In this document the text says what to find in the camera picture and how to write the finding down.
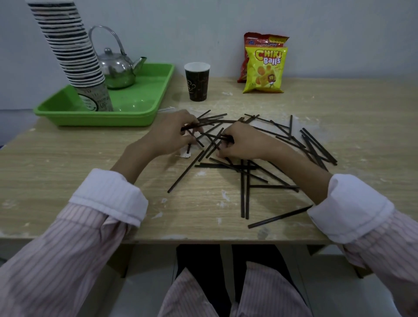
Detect yellow snack bag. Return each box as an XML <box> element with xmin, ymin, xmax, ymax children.
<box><xmin>243</xmin><ymin>46</ymin><xmax>288</xmax><ymax>94</ymax></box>

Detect green plastic tray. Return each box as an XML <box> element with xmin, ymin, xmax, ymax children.
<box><xmin>34</xmin><ymin>63</ymin><xmax>175</xmax><ymax>127</ymax></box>

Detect red snack bag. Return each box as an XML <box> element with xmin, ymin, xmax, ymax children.
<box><xmin>237</xmin><ymin>32</ymin><xmax>290</xmax><ymax>83</ymax></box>

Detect person's right hand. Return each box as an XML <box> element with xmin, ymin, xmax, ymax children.
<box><xmin>215</xmin><ymin>121</ymin><xmax>278</xmax><ymax>161</ymax></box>

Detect stack of paper cups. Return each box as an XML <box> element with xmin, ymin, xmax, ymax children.
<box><xmin>25</xmin><ymin>0</ymin><xmax>114</xmax><ymax>112</ymax></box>

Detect person's right forearm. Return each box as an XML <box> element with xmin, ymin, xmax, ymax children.
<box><xmin>267</xmin><ymin>137</ymin><xmax>418</xmax><ymax>317</ymax></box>

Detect light wooden table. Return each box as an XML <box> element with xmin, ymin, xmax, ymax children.
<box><xmin>0</xmin><ymin>75</ymin><xmax>418</xmax><ymax>278</ymax></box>

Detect black trousers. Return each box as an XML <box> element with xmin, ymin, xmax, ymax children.
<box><xmin>175</xmin><ymin>244</ymin><xmax>307</xmax><ymax>317</ymax></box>

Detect person's left hand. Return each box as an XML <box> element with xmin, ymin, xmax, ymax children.
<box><xmin>143</xmin><ymin>109</ymin><xmax>204</xmax><ymax>157</ymax></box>

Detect person's left forearm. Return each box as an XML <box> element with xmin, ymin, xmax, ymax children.
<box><xmin>0</xmin><ymin>138</ymin><xmax>164</xmax><ymax>317</ymax></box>

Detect pile of black straws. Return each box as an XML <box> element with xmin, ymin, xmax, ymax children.
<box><xmin>167</xmin><ymin>109</ymin><xmax>338</xmax><ymax>229</ymax></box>

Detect steel kettle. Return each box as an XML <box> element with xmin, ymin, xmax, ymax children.
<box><xmin>88</xmin><ymin>25</ymin><xmax>148</xmax><ymax>90</ymax></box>

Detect pink striped shirt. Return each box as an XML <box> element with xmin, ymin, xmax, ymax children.
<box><xmin>158</xmin><ymin>261</ymin><xmax>314</xmax><ymax>317</ymax></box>

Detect dark brown paper cup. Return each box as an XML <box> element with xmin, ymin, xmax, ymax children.
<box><xmin>184</xmin><ymin>62</ymin><xmax>211</xmax><ymax>102</ymax></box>

